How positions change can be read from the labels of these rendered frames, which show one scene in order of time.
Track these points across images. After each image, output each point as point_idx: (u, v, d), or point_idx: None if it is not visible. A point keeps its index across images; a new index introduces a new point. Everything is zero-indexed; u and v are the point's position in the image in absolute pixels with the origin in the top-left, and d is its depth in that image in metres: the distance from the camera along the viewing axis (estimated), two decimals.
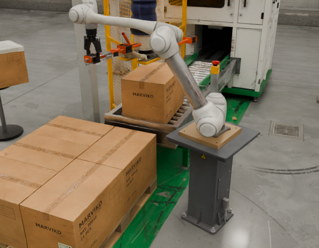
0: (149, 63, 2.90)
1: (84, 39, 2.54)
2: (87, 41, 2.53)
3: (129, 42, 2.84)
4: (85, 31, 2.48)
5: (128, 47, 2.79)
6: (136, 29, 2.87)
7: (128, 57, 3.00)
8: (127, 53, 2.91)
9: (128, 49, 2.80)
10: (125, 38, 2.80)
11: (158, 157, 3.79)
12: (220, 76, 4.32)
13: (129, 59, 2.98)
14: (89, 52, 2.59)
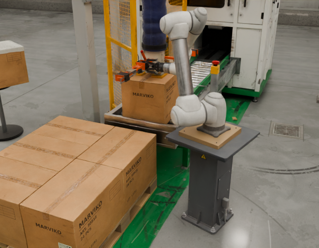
0: (163, 77, 3.18)
1: (156, 72, 3.05)
2: None
3: (145, 58, 3.08)
4: None
5: (146, 63, 3.03)
6: (150, 46, 3.13)
7: (141, 72, 3.24)
8: None
9: (146, 66, 3.05)
10: (143, 55, 3.04)
11: (158, 157, 3.79)
12: (220, 76, 4.32)
13: (143, 74, 3.22)
14: None
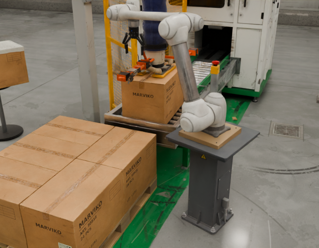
0: (164, 76, 3.18)
1: (126, 35, 2.82)
2: (129, 37, 2.81)
3: (146, 58, 3.08)
4: (129, 29, 2.77)
5: (147, 63, 3.03)
6: (150, 46, 3.12)
7: (141, 71, 3.23)
8: (143, 69, 3.15)
9: (147, 65, 3.05)
10: (144, 54, 3.03)
11: (158, 157, 3.79)
12: (220, 76, 4.32)
13: (143, 73, 3.21)
14: (127, 46, 2.88)
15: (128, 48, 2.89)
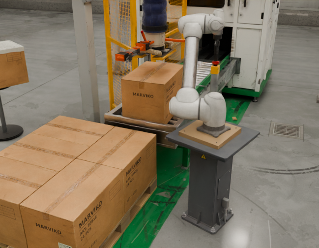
0: (164, 59, 3.11)
1: None
2: None
3: (146, 39, 3.01)
4: None
5: (147, 45, 2.96)
6: (150, 27, 3.06)
7: (141, 54, 3.16)
8: (142, 51, 3.08)
9: (146, 46, 2.98)
10: (143, 36, 2.97)
11: (158, 157, 3.79)
12: (220, 76, 4.32)
13: (143, 56, 3.15)
14: (217, 55, 3.27)
15: (217, 57, 3.28)
